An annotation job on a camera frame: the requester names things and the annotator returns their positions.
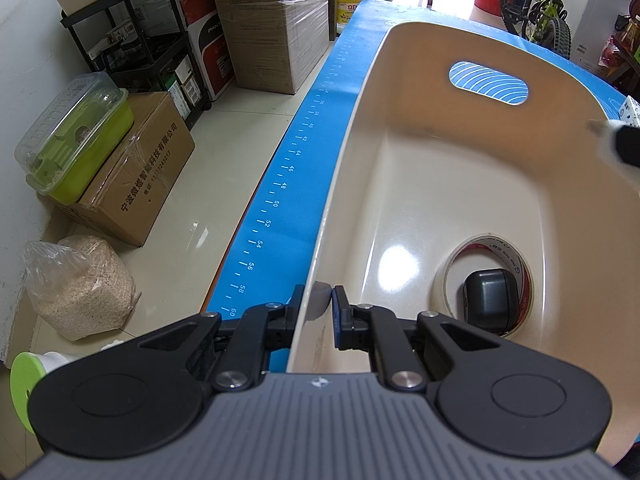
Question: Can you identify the black earbud case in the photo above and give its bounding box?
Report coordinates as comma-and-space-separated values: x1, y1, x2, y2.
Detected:
463, 269, 520, 335

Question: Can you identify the tape roll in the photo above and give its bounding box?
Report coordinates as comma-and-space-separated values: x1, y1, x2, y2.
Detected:
428, 233, 534, 337

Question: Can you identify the beige plastic storage bin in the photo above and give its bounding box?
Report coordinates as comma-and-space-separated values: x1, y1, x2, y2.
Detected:
288, 23, 639, 463

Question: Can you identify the blue silicone baking mat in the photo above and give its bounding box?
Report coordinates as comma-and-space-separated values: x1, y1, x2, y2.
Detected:
205, 0, 629, 376

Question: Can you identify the cardboard box on floor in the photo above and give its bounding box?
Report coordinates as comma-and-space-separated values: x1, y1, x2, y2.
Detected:
56, 92, 195, 247

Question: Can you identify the plastic bag of grain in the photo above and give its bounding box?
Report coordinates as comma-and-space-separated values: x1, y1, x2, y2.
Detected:
24, 235, 141, 341

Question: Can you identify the green lid white jar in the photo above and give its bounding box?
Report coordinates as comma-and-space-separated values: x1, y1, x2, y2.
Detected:
10, 351, 78, 434

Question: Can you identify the green clear lidded container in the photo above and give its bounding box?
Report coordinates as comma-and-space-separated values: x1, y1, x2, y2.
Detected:
14, 72, 134, 205

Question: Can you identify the lower cardboard box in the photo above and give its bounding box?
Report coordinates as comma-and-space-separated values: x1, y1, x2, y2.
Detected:
215, 0, 329, 94

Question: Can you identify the black metal shelf rack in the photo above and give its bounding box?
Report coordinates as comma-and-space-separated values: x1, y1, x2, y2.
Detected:
61, 0, 212, 128

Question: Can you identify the white tissue box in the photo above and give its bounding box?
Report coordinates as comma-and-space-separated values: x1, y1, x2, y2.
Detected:
618, 96, 640, 128

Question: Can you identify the green black bicycle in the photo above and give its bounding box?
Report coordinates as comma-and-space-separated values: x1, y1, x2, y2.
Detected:
499, 0, 572, 58

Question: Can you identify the white freezer cabinet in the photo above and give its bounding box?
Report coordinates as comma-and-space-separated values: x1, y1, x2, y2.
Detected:
563, 0, 631, 76

